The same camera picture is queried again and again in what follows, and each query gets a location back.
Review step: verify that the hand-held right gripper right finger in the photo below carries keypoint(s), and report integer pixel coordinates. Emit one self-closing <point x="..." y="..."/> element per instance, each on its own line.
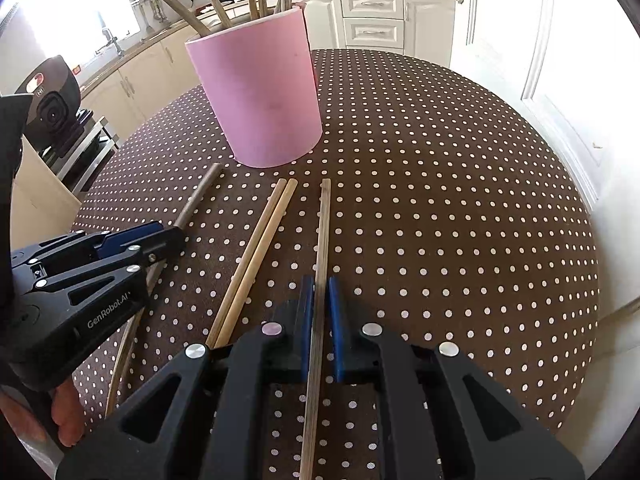
<point x="336" y="330"/>

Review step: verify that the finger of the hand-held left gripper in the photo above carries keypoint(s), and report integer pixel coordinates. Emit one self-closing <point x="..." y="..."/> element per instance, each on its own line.
<point x="130" y="237"/>
<point x="160" y="247"/>

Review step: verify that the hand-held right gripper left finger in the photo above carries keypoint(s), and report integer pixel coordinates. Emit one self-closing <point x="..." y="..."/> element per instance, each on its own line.
<point x="305" y="330"/>

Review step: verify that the dark wooden chopstick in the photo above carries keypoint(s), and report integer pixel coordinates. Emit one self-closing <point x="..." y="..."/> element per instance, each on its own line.
<point x="199" y="195"/>

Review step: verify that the long wooden chopstick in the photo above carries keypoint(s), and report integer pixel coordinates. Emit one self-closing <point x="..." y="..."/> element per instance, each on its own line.
<point x="276" y="191"/>
<point x="324" y="230"/>

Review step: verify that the pink cup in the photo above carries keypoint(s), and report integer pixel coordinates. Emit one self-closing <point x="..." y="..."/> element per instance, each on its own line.
<point x="260" y="95"/>

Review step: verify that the person's left hand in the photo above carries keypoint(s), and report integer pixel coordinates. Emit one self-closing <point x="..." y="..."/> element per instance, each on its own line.
<point x="67" y="410"/>

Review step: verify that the black round appliance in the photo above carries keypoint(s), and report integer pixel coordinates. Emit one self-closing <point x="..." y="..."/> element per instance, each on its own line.
<point x="50" y="110"/>

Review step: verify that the metal faucet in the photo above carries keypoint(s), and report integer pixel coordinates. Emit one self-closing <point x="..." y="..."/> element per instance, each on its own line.
<point x="106" y="35"/>

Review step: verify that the metal utensil rack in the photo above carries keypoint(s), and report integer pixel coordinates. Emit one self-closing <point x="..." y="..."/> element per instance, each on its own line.
<point x="150" y="7"/>

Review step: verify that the kitchen window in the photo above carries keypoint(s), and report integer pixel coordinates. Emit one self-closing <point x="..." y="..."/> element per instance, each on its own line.
<point x="75" y="0"/>

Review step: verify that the cream lower kitchen cabinets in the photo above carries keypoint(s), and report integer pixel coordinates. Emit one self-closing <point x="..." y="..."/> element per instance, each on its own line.
<point x="375" y="20"/>

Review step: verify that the white door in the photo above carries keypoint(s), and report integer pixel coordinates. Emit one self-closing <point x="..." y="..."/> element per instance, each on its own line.
<point x="550" y="60"/>

